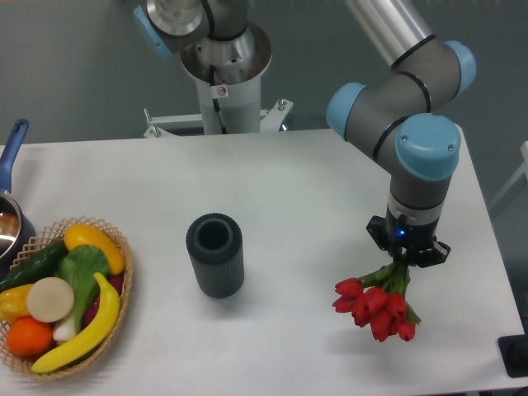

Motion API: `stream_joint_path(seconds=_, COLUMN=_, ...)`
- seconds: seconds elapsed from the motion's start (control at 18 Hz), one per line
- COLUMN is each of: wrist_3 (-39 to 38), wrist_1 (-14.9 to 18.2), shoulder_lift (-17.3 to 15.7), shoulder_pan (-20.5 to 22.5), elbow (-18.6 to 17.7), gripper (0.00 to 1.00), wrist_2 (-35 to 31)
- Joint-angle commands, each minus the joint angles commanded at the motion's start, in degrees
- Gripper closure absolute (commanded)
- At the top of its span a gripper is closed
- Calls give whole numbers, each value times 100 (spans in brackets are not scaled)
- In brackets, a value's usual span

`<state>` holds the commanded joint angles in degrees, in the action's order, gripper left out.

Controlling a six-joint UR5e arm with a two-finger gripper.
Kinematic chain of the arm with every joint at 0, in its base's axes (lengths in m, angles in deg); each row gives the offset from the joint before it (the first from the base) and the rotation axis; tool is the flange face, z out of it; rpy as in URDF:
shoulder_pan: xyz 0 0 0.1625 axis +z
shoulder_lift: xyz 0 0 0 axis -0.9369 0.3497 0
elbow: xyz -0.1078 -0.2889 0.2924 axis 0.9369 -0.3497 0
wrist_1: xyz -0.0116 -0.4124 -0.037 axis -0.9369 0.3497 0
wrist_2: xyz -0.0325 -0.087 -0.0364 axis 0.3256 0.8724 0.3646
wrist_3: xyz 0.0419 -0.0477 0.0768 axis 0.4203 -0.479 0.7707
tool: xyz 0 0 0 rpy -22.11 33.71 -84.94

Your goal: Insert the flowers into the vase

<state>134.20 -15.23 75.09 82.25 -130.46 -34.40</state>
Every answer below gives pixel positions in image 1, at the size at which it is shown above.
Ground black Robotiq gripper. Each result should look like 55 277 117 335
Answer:
366 210 450 267

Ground red tulip bouquet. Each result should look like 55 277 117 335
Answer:
332 260 422 342

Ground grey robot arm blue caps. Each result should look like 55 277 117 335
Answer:
133 1 476 267

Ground dark grey ribbed vase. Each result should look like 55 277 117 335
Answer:
186 213 244 299

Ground black device at edge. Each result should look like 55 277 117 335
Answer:
497 334 527 378

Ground purple red vegetable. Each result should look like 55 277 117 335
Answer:
82 275 124 328

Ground yellow banana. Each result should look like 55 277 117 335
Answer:
31 272 120 374

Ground green bok choy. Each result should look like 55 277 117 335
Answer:
53 244 109 344

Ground beige round disc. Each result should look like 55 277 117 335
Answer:
26 277 74 323

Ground dark green cucumber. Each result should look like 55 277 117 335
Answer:
1 240 68 292

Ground orange fruit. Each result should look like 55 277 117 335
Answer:
7 317 53 357

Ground yellow bell pepper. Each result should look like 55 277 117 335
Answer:
0 284 33 323

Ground woven wicker basket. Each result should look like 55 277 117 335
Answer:
1 216 134 380

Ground white frame at right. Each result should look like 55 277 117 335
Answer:
488 141 527 217

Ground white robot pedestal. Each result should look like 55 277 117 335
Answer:
144 22 294 138

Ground blue handled saucepan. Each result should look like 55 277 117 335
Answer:
1 119 35 279

